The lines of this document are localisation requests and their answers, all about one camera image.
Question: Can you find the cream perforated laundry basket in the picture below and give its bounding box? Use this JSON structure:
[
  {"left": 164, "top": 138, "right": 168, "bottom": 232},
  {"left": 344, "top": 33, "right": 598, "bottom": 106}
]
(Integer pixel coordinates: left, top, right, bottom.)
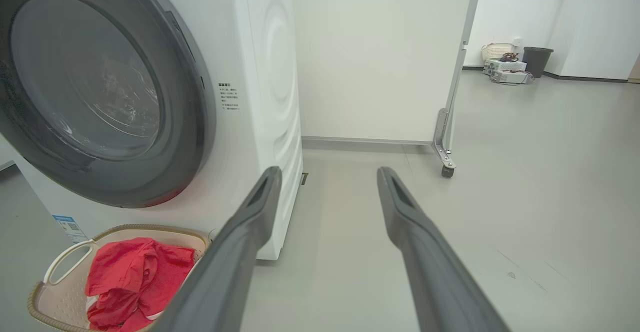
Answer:
[{"left": 27, "top": 224, "right": 212, "bottom": 332}]

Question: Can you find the grey metal caster leg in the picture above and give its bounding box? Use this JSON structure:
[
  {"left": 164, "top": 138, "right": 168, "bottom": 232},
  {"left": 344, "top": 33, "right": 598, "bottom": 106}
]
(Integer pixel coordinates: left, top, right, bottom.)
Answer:
[{"left": 432, "top": 107, "right": 457, "bottom": 179}]

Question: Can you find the red jersey with black number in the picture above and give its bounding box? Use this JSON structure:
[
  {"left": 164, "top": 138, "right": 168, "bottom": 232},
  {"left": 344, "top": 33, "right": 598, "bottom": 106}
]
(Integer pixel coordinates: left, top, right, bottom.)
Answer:
[{"left": 84, "top": 237, "right": 196, "bottom": 318}]

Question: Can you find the dark round washing machine door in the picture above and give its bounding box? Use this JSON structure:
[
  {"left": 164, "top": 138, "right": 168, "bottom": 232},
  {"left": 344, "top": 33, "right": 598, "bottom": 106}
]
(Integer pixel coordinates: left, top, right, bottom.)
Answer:
[{"left": 0, "top": 0, "right": 217, "bottom": 209}]

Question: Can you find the white front-load washing machine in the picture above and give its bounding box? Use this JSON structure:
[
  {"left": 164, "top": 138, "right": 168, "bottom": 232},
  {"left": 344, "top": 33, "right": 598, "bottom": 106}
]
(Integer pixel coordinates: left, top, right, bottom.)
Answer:
[{"left": 0, "top": 0, "right": 305, "bottom": 261}]

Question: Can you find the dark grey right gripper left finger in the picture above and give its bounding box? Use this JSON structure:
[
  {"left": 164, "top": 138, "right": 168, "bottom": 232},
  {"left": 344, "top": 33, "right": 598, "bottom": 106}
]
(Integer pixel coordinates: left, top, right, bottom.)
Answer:
[{"left": 151, "top": 166, "right": 284, "bottom": 332}]

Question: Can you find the red garment with white trim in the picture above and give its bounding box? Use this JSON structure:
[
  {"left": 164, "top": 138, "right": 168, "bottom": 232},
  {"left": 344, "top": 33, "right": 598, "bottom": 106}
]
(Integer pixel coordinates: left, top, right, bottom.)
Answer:
[{"left": 86, "top": 287, "right": 167, "bottom": 332}]

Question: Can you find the white flat device box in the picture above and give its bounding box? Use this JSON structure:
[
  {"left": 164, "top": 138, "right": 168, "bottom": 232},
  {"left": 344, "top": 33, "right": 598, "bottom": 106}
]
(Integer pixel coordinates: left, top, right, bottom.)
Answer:
[
  {"left": 491, "top": 70, "right": 536, "bottom": 85},
  {"left": 482, "top": 59, "right": 528, "bottom": 73}
]

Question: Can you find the dark grey trash bin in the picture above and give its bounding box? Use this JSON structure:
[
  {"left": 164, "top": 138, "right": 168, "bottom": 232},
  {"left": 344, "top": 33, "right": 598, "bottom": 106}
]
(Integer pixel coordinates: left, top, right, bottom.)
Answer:
[{"left": 522, "top": 46, "right": 555, "bottom": 79}]

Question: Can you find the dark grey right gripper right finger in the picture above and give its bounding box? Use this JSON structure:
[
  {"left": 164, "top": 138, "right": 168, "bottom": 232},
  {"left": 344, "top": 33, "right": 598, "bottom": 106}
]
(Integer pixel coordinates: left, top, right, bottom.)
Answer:
[{"left": 376, "top": 166, "right": 512, "bottom": 332}]

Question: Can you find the white partition panel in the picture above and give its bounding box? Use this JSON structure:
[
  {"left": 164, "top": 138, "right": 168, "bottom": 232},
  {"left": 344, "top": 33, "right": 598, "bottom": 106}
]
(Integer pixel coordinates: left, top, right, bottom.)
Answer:
[{"left": 292, "top": 0, "right": 485, "bottom": 146}]

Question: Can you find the blue energy label sticker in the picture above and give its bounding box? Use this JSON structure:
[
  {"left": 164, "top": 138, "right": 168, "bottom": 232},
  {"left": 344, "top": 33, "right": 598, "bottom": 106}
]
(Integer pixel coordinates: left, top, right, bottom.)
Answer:
[{"left": 52, "top": 214, "right": 89, "bottom": 244}]

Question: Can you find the white woven storage basket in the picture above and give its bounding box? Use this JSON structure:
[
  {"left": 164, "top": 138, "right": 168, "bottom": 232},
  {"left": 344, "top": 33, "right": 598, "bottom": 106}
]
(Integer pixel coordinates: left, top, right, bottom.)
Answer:
[{"left": 481, "top": 43, "right": 516, "bottom": 63}]

